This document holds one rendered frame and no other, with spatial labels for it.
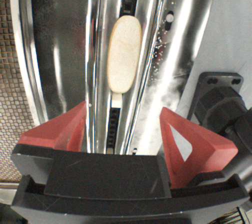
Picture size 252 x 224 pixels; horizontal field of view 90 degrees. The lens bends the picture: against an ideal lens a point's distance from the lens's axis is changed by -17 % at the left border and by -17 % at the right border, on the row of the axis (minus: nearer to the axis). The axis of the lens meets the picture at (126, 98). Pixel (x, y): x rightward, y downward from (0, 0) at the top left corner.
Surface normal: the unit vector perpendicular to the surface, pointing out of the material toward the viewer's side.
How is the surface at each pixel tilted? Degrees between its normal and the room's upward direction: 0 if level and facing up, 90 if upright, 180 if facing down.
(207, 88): 0
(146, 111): 0
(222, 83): 0
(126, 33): 11
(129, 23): 17
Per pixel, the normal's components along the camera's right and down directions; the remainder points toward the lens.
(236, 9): 0.06, 0.57
